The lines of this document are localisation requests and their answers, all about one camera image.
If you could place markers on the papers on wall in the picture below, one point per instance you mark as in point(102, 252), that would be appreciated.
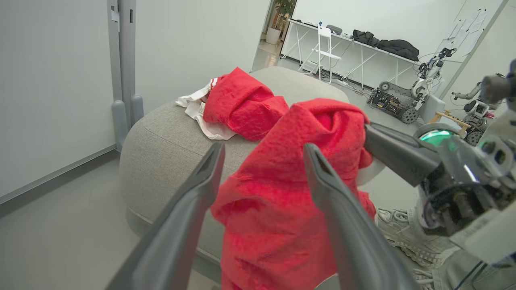
point(467, 32)

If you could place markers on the white folding chair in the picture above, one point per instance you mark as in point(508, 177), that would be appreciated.
point(324, 44)

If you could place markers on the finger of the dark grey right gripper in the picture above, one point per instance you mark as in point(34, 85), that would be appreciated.
point(403, 136)
point(403, 161)

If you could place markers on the grey wheeled robot with arm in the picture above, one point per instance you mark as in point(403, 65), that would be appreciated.
point(477, 108)

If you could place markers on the grey case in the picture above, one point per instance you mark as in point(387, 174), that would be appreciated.
point(334, 29)

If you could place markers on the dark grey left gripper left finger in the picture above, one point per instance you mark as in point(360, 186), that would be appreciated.
point(177, 241)

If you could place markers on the grey jeans leg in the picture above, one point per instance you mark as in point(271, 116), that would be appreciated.
point(475, 278)

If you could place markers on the white sneaker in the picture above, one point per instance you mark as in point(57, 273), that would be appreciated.
point(407, 233)
point(423, 280)

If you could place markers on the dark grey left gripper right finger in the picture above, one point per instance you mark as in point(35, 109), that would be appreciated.
point(354, 241)

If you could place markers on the wooden frame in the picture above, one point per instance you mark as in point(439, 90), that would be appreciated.
point(449, 119)

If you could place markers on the tracked mobile robot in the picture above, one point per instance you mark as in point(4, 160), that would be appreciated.
point(397, 102)

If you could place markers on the plain red garment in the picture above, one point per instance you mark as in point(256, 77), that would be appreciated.
point(274, 209)

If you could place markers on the red jersey with striped trim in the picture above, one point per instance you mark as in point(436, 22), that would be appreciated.
point(242, 104)

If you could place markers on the grey wall baseboard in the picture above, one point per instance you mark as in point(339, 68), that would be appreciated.
point(52, 179)

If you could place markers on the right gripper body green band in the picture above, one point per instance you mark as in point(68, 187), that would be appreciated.
point(455, 193)

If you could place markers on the small black clothes pile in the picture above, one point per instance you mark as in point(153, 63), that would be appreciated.
point(365, 37)

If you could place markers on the green potted plant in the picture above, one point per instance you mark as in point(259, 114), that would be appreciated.
point(278, 24)

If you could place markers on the large black clothes pile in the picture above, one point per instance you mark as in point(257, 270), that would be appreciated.
point(399, 48)

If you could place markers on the long white table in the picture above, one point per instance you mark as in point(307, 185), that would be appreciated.
point(363, 45)

